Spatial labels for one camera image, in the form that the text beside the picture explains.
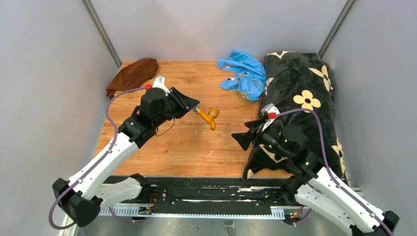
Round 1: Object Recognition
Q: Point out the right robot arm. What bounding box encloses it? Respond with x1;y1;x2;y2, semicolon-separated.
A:
232;117;399;236

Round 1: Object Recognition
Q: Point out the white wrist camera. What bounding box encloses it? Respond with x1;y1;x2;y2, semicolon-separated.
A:
145;75;170;96
261;103;280;131

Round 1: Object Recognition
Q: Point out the yellow brass water faucet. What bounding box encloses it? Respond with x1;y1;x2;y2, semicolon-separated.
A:
193;106;219;131

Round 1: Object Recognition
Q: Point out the brown cloth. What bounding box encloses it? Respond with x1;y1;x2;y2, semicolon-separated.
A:
106;58;159;99

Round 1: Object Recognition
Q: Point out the aluminium frame rail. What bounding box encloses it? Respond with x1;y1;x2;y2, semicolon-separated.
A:
65;186;367;219

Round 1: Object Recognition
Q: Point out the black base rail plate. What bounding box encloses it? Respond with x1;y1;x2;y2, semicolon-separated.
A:
100;176;312;224

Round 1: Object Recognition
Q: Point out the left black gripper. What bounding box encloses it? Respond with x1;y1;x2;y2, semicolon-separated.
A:
153;87;199;127

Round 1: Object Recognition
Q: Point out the blue plastic bag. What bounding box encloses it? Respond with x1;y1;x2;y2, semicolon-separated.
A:
216;49;267;102

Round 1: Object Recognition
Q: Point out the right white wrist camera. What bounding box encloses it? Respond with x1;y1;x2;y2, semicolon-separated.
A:
261;103;280;131

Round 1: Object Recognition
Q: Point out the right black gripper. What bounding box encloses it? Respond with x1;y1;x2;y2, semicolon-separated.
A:
232;117;291;160

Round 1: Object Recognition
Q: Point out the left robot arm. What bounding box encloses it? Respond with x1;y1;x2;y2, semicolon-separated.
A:
49;87;200;230

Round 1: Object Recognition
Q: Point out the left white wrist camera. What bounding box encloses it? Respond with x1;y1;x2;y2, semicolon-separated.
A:
145;75;170;96

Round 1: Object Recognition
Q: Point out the black floral blanket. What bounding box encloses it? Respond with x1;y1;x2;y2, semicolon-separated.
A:
242;50;347;180

